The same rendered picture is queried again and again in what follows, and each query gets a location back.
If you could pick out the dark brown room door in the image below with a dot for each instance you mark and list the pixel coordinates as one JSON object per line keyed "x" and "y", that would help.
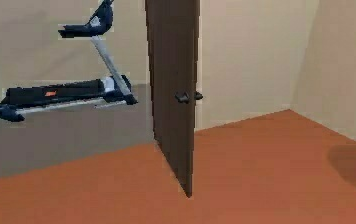
{"x": 172, "y": 66}

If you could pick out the black treadmill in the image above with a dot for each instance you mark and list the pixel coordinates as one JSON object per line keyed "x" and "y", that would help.
{"x": 59, "y": 94}

